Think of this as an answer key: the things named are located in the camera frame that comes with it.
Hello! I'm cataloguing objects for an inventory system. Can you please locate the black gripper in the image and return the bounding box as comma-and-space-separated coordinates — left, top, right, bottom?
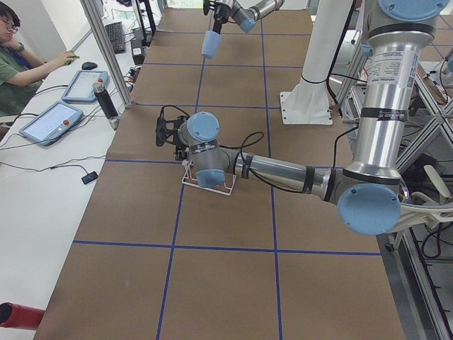
164, 115, 188, 159
214, 0, 234, 21

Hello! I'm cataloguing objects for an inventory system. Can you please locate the light blue plastic cup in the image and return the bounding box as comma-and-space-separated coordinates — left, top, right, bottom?
202, 30, 222, 59

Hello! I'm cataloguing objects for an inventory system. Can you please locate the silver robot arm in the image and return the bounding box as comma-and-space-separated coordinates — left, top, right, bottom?
156, 1, 452, 235
203, 0, 285, 34

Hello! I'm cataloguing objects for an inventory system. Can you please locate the black water bottle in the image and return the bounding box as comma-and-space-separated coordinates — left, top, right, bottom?
93, 81, 118, 120

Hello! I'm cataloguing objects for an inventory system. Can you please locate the small black adapter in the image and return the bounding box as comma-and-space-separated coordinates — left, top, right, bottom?
81, 171, 98, 185

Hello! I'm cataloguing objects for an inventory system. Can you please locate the far teach pendant tablet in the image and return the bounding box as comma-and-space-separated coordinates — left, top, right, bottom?
61, 70, 109, 103

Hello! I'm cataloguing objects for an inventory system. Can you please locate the teach pendant tablet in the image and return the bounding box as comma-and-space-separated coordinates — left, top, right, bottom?
19, 101, 83, 147
61, 70, 109, 103

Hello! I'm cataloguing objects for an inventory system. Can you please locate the black computer mouse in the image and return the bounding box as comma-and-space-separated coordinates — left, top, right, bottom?
81, 62, 98, 70

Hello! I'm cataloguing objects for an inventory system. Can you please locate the black keyboard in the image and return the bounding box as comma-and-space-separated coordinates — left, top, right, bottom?
104, 22, 125, 54

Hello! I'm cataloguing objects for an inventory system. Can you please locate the near teach pendant tablet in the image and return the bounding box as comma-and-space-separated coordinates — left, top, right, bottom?
19, 101, 83, 147

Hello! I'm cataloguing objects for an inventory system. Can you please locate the seated person green shirt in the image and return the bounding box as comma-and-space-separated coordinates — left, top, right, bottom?
1, 3, 78, 117

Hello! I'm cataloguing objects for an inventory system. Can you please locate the red cylinder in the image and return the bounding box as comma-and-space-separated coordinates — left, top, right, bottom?
1, 302, 45, 331

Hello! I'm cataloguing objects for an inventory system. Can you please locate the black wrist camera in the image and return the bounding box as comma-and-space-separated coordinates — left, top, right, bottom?
155, 109, 168, 147

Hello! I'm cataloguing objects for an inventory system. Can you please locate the white wire cup holder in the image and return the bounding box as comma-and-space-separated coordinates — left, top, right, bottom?
181, 160, 236, 196

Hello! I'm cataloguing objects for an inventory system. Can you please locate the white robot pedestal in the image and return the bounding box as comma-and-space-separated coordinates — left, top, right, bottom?
280, 0, 355, 125

